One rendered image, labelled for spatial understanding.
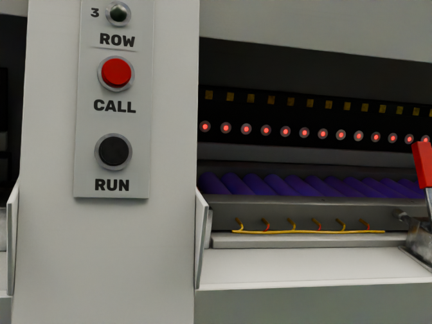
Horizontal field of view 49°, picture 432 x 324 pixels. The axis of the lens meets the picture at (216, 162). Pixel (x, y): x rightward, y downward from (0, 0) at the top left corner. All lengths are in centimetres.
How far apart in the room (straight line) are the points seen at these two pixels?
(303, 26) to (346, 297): 17
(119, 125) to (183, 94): 4
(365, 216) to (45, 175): 24
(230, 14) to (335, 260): 18
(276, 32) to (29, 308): 22
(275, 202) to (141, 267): 13
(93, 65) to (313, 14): 15
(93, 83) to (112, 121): 2
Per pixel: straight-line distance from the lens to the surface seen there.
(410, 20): 37
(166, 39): 28
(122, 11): 28
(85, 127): 26
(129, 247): 27
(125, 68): 27
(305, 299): 30
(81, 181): 26
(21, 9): 30
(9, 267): 26
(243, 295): 29
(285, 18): 32
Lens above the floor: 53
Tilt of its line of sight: 5 degrees up
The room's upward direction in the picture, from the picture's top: 1 degrees clockwise
